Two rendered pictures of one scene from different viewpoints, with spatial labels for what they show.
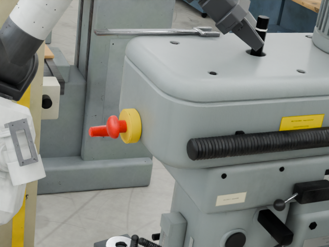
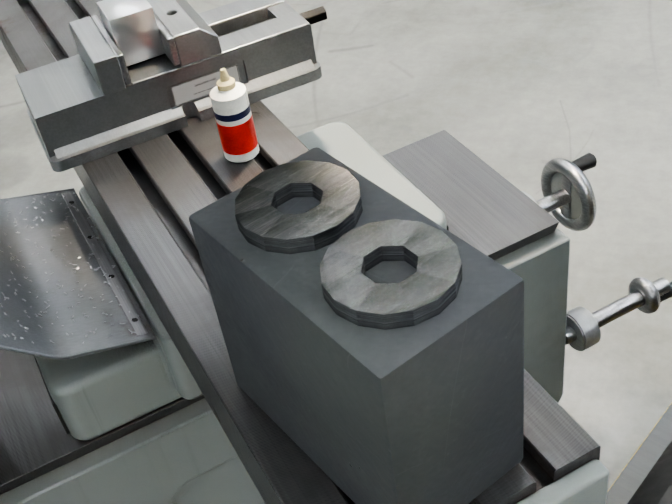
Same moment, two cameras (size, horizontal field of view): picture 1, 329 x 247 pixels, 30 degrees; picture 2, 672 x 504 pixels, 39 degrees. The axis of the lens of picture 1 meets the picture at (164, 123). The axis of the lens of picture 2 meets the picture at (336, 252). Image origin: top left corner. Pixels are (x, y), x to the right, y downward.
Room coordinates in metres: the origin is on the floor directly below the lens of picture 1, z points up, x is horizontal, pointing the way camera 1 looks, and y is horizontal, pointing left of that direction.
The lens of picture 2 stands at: (1.94, 0.09, 1.50)
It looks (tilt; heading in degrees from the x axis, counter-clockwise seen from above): 40 degrees down; 186
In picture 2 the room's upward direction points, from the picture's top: 10 degrees counter-clockwise
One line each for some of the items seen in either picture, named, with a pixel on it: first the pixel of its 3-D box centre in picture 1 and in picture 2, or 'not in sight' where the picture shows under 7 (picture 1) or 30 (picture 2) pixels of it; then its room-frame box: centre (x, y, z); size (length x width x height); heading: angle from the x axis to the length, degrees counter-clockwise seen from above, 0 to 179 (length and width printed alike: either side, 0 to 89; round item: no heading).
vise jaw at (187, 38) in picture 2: not in sight; (178, 26); (0.91, -0.17, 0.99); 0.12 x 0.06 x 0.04; 26
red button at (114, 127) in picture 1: (117, 126); not in sight; (0.95, 0.08, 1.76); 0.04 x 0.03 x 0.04; 28
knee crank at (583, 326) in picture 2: not in sight; (622, 306); (0.94, 0.39, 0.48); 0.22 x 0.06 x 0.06; 118
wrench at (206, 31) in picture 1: (157, 31); not in sight; (1.09, 0.04, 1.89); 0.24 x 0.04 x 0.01; 118
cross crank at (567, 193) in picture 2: not in sight; (548, 203); (0.83, 0.30, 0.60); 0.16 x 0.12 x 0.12; 118
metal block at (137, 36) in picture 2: not in sight; (130, 28); (0.93, -0.22, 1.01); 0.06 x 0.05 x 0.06; 26
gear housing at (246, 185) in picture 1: (253, 153); not in sight; (1.09, -0.18, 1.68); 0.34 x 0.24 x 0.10; 118
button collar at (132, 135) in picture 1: (129, 125); not in sight; (0.96, 0.06, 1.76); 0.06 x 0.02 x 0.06; 28
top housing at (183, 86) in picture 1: (254, 92); not in sight; (1.07, -0.16, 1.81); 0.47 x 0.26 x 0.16; 118
